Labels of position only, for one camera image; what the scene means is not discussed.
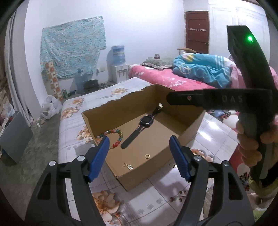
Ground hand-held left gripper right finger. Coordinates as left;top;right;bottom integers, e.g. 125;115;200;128
169;135;254;226

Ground brown wooden door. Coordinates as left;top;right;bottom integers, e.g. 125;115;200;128
185;10;210;54

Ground blue water jug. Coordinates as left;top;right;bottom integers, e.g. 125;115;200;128
111;45;126;66

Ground grey patterned pillow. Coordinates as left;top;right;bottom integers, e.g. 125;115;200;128
142;56;174;70

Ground black cooking pot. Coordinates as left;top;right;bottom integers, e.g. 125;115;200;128
83;79;100;89

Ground black strap smartwatch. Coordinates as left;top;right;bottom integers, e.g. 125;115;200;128
120;103;164;150

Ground white plastic bag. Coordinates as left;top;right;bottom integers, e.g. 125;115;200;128
41;95;63;119

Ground wooden chair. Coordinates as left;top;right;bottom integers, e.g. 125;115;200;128
177;47;196;55

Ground multicolour bead bracelet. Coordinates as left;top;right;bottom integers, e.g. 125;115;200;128
96;129;123;151

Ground blue patterned blanket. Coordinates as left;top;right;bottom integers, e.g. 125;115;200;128
172;53;241;89

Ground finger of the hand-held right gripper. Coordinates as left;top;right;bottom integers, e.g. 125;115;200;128
166;90;206;108

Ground grey flat board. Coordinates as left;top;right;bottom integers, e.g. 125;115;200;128
0;111;34;165

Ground floral vinyl table cover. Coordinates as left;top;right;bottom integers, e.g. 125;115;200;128
58;77;241;226

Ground pink quilt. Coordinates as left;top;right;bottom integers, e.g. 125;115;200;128
227;55;245;88

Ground orange checkered wall strip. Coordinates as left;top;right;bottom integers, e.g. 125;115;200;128
44;62;59;101

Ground white wardrobe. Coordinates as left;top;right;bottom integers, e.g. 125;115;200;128
209;6;270;57

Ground teal patterned wall cloth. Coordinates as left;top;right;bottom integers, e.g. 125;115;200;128
40;16;107;79

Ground brown cardboard box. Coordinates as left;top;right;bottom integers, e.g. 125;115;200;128
81;84;206;192

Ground person's right hand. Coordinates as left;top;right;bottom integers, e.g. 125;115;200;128
236;119;278;172

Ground white leaning panels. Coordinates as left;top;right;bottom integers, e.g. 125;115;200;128
4;22;33;125

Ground white water dispenser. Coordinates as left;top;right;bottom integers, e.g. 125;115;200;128
107;64;129;83

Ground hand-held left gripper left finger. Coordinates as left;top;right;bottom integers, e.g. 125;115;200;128
25;135;110;226

